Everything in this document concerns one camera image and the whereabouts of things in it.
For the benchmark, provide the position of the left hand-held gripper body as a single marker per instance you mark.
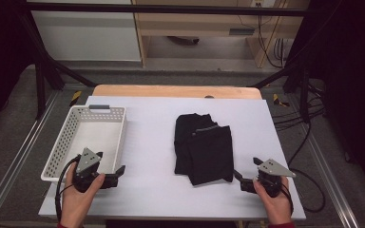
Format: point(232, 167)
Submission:
point(87, 160)

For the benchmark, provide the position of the aluminium floor rail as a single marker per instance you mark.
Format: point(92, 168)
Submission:
point(12, 164)
point(329, 171)

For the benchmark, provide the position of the light wooden desk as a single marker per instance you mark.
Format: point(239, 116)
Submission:
point(183, 23)

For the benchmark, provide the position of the black metal stand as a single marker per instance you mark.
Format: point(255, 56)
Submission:
point(303, 85)
point(41, 82)

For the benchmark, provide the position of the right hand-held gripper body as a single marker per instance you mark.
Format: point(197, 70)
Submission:
point(274, 171)

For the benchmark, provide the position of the black garment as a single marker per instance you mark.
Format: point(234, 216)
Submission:
point(206, 148)

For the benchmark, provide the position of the white perforated plastic basket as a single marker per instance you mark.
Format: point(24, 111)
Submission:
point(92, 134)

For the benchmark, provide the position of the person's right hand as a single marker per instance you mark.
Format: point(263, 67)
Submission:
point(277, 209)

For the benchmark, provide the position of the person's left hand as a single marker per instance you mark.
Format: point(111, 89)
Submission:
point(76, 202)

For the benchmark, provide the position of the wall socket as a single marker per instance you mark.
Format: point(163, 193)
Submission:
point(259, 3)

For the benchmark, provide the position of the white cabinet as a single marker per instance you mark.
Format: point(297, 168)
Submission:
point(85, 34)

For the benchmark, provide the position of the black curtain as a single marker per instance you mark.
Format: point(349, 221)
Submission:
point(358, 79)
point(0, 47)

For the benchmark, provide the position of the yellow black tape marker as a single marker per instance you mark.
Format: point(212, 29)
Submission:
point(75, 97)
point(278, 100)

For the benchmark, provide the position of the black metal crossbar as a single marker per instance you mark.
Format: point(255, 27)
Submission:
point(171, 9)

